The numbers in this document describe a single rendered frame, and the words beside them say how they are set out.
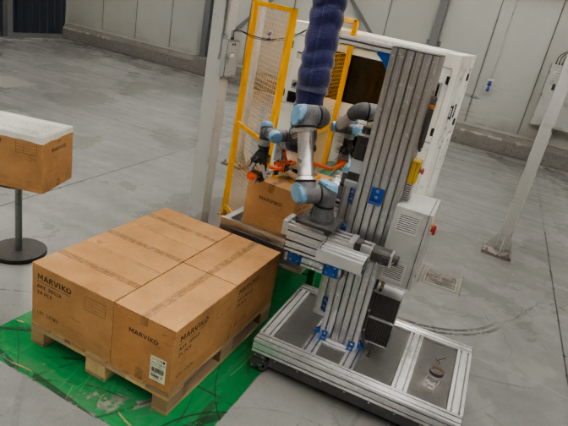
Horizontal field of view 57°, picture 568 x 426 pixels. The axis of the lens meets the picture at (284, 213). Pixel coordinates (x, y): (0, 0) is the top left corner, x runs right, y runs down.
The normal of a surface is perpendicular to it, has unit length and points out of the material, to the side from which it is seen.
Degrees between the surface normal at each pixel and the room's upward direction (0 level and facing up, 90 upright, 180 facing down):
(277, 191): 90
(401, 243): 90
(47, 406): 0
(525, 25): 90
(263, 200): 90
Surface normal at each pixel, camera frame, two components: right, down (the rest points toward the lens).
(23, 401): 0.18, -0.91
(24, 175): -0.12, 0.36
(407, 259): -0.39, 0.28
